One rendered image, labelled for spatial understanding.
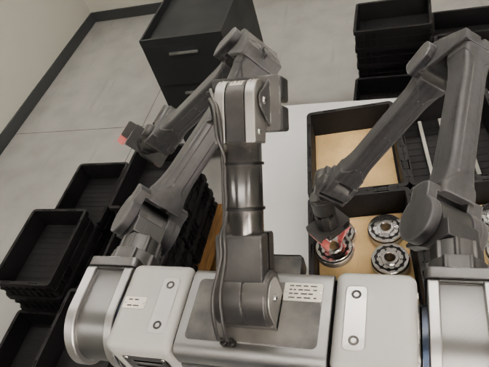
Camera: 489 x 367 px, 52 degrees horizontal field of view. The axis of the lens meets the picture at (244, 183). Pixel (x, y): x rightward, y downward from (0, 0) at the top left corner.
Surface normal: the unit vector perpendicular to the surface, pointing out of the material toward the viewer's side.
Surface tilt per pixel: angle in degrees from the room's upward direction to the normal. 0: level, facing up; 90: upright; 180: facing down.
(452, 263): 11
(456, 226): 39
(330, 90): 0
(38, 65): 90
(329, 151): 0
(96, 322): 24
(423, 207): 51
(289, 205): 0
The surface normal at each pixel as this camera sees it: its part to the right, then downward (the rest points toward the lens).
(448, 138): -0.88, -0.42
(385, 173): -0.25, -0.67
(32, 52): 0.95, -0.02
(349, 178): -0.14, 0.66
